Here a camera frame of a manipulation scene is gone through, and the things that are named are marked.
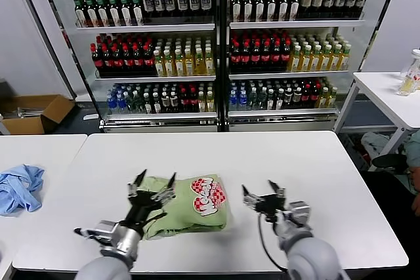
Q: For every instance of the green cap white label bottle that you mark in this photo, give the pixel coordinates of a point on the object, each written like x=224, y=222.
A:
x=271, y=10
x=126, y=14
x=137, y=14
x=80, y=14
x=294, y=10
x=259, y=10
x=115, y=14
x=247, y=10
x=283, y=10
x=236, y=10
x=103, y=14
x=92, y=14

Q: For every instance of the small white flat object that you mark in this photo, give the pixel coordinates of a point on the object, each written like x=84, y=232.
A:
x=91, y=117

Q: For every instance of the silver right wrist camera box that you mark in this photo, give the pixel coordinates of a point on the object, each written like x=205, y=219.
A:
x=299, y=212

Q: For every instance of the white cooler shelf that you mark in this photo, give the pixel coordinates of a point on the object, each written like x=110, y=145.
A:
x=155, y=79
x=289, y=74
x=161, y=116
x=296, y=25
x=145, y=28
x=283, y=112

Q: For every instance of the small yellow tea bottle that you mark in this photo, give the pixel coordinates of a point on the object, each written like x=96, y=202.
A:
x=210, y=103
x=323, y=100
x=202, y=103
x=332, y=100

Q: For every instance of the small red label cola bottle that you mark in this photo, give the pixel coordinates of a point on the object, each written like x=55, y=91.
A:
x=193, y=103
x=315, y=100
x=184, y=103

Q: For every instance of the clear glass bottle white cap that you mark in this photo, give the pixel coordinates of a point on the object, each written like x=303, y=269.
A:
x=409, y=76

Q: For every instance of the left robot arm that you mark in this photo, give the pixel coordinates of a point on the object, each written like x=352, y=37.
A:
x=124, y=247

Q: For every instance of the dark bottle grey label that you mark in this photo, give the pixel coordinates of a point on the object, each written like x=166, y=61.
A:
x=205, y=4
x=351, y=0
x=169, y=4
x=148, y=4
x=329, y=0
x=194, y=4
x=159, y=4
x=182, y=4
x=340, y=0
x=362, y=0

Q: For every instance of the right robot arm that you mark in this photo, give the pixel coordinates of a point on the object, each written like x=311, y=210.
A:
x=311, y=257

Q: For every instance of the white side table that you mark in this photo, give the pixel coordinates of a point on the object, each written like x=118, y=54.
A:
x=378, y=90

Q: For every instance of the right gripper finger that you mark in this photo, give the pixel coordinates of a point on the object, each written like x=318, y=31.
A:
x=252, y=202
x=280, y=193

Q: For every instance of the grey metal rods bundle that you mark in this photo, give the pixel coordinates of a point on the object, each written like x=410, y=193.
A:
x=23, y=112

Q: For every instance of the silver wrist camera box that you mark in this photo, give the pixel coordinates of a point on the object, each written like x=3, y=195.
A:
x=299, y=212
x=106, y=232

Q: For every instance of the black chair seat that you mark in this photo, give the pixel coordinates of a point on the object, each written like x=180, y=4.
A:
x=389, y=161

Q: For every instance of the yellow tea bottle green cap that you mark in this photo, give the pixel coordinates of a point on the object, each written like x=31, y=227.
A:
x=159, y=65
x=169, y=65
x=325, y=60
x=304, y=60
x=295, y=60
x=315, y=60
x=209, y=65
x=179, y=65
x=334, y=60
x=344, y=60
x=199, y=65
x=189, y=65

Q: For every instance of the dark bottle beige label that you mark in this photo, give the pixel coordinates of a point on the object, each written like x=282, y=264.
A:
x=307, y=1
x=318, y=1

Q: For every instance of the seated person in green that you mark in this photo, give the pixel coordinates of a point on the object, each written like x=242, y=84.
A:
x=415, y=149

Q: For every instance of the crumpled light blue shirt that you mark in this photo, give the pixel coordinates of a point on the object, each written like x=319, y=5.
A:
x=19, y=191

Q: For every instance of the pale crumpled cloth pile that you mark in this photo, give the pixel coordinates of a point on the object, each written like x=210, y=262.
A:
x=374, y=142

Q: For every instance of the light green printed t-shirt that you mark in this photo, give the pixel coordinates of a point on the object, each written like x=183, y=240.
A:
x=183, y=208

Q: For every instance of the small blue drink bottle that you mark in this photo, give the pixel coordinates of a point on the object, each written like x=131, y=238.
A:
x=121, y=103
x=233, y=100
x=243, y=100
x=111, y=103

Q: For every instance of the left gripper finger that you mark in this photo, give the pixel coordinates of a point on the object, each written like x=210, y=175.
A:
x=134, y=188
x=165, y=194

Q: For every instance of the small dark white label bottle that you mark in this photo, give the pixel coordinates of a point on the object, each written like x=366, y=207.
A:
x=288, y=100
x=157, y=103
x=148, y=103
x=166, y=103
x=297, y=100
x=279, y=100
x=175, y=103
x=270, y=100

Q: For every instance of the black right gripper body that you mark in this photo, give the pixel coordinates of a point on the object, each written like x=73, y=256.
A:
x=270, y=206

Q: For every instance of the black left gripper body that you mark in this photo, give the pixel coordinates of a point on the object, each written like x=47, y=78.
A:
x=142, y=203

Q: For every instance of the small green tinted bottle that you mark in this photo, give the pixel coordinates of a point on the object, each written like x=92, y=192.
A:
x=252, y=100
x=261, y=100
x=139, y=103
x=130, y=103

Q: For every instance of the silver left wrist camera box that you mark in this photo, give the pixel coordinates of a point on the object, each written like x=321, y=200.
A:
x=106, y=232

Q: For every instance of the open brown cardboard box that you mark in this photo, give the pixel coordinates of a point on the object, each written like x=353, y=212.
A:
x=20, y=126

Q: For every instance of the red cap cola bottle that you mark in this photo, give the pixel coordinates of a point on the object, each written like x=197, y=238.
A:
x=235, y=57
x=276, y=57
x=127, y=62
x=265, y=57
x=106, y=62
x=245, y=57
x=137, y=62
x=286, y=57
x=96, y=62
x=255, y=57
x=148, y=62
x=117, y=62

